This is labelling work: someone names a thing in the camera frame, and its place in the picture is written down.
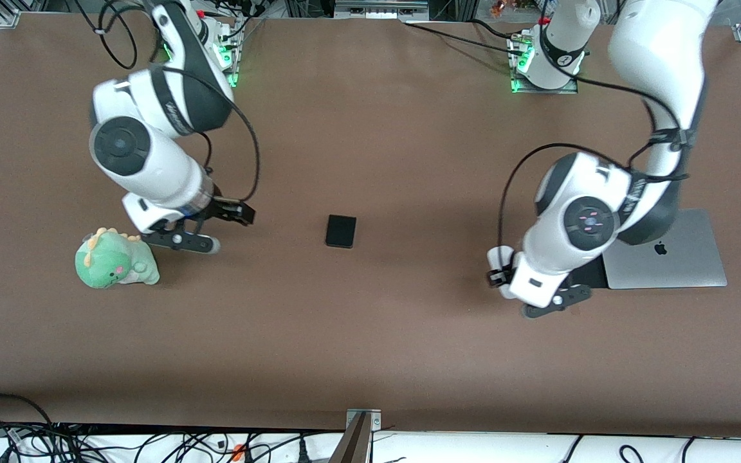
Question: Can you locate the black mouse pad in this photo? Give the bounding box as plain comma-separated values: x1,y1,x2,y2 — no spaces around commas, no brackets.
567,254,608,290

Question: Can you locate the green dinosaur plush toy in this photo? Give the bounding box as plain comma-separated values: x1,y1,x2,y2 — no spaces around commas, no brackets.
75,227,160,289

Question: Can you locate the silver closed laptop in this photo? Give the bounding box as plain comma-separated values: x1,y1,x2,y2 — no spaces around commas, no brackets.
602,208,728,290

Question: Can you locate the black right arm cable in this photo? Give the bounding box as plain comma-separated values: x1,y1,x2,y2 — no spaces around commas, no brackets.
73,0,261,204

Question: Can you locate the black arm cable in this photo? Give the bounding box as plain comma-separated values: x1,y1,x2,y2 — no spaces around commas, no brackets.
73,0,261,204
498,72,691,271

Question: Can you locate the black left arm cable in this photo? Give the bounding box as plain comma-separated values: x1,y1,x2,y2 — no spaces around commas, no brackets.
498,72,691,271

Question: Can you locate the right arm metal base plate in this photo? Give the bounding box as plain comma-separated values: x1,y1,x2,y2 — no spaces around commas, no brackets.
163,16,242,89

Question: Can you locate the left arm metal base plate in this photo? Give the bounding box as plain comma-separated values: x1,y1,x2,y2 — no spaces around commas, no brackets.
508,32,580,95

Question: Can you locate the metal bracket with post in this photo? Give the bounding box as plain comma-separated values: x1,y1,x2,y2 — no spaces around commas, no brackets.
329,408,382,463

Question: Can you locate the black cable to base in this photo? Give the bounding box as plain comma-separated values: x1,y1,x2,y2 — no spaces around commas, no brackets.
403,19,519,55

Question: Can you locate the metal rail with sockets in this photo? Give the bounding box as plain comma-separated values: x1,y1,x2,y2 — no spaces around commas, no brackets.
334,0,430,19

